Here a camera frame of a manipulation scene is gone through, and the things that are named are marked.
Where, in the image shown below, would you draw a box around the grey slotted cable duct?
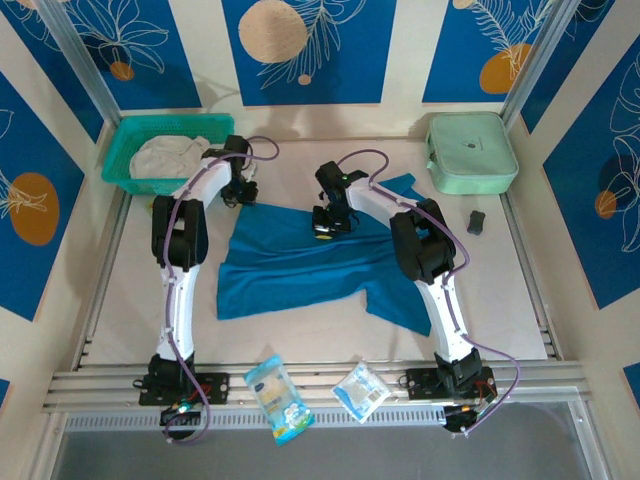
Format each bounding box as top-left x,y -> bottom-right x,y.
62,405 -> 581,434

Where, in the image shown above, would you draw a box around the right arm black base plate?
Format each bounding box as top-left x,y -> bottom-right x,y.
405,367 -> 496,401

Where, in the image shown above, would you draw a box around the white t-shirt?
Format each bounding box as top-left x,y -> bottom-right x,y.
129,134 -> 211,181

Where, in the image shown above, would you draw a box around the blue floral wall panel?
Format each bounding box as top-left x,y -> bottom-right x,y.
62,0 -> 204,111
0,9 -> 105,144
542,34 -> 640,311
519,0 -> 619,135
222,0 -> 399,107
422,0 -> 566,105
0,72 -> 86,322

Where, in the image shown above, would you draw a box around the blue yellow snack packet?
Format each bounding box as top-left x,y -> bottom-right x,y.
243,354 -> 316,448

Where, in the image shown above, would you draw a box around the mint green zip case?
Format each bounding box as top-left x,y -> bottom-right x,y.
425,110 -> 520,196

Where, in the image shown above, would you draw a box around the white blue plastic packet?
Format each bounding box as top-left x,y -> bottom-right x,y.
332,360 -> 392,425

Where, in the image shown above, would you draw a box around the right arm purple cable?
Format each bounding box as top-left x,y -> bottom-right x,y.
338,149 -> 522,437

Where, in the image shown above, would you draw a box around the teal plastic basket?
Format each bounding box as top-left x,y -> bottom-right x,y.
101,113 -> 236,197

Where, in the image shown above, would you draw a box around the aluminium corner post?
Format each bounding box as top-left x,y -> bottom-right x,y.
34,0 -> 124,126
501,0 -> 584,126

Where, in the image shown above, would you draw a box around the blue t-shirt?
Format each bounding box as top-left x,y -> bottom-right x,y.
215,173 -> 432,337

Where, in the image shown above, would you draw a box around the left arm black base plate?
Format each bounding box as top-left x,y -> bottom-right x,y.
138,372 -> 231,406

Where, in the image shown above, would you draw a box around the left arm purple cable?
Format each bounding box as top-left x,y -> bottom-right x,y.
162,135 -> 280,445

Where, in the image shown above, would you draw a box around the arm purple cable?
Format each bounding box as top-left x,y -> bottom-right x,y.
162,135 -> 280,445
338,149 -> 522,437

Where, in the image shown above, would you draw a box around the aluminium table frame rails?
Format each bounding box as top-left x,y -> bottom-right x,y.
42,189 -> 596,416

